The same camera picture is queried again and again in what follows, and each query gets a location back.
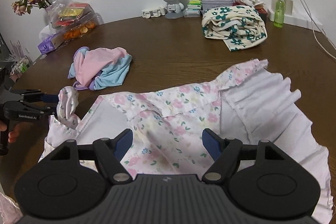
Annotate pink floral dress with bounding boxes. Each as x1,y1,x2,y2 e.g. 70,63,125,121
43,59,333,223

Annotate person left hand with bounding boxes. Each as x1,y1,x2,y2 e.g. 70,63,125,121
0,122,22,143

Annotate pen holder with items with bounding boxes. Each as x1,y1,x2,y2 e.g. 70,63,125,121
5,41,33,82

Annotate purple tissue box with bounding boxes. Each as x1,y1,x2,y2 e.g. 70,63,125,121
38,34,64,55

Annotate pink blue purple garment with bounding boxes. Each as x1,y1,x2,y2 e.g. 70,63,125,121
68,47,132,91

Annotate plastic bag of snacks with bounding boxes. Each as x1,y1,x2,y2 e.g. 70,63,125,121
39,0,104,42

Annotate cream green floral cloth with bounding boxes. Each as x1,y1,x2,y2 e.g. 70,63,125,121
202,5,268,52

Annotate white letter block ornament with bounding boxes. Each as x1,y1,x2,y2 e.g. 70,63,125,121
142,7,166,19

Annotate green white small boxes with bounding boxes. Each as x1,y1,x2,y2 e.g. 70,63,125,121
183,0,202,18

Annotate grey storage box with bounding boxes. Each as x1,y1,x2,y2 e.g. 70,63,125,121
201,0,234,14

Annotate white power strip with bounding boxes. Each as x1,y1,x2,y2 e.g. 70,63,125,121
267,0,323,32

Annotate green spray bottle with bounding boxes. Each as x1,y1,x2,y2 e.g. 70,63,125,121
273,0,286,28

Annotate white charger cable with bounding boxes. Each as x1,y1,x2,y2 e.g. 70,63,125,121
275,0,336,60

